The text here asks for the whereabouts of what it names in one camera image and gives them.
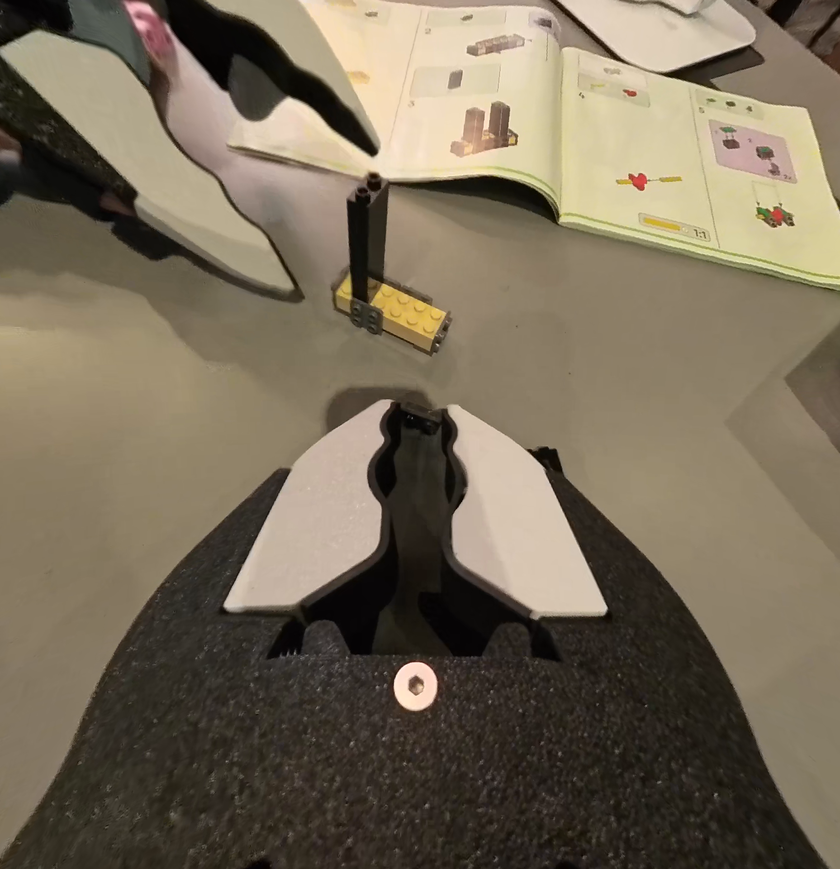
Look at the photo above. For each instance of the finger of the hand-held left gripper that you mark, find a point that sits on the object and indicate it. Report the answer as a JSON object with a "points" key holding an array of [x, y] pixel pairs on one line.
{"points": [[121, 149], [311, 47]]}

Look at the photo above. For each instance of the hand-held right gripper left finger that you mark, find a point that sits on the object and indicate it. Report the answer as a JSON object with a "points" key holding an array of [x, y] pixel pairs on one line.
{"points": [[311, 529]]}

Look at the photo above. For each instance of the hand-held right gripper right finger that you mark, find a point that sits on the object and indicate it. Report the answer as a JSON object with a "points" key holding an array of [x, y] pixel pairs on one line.
{"points": [[528, 536]]}

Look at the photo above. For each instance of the long black brick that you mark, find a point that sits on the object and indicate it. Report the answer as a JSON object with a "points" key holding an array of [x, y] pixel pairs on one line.
{"points": [[369, 231], [420, 424]]}

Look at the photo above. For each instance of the grey and yellow brick assembly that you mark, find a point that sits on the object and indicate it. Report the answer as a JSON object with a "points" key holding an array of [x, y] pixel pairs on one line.
{"points": [[406, 312]]}

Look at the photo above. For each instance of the grey desk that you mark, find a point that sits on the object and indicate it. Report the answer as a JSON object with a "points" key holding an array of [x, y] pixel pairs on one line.
{"points": [[596, 373]]}

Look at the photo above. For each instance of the pink brick figure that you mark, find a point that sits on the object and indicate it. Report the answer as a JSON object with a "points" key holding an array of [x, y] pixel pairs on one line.
{"points": [[148, 27]]}

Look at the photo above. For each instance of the open instruction booklet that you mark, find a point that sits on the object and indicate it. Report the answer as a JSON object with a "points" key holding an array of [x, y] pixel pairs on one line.
{"points": [[630, 136]]}

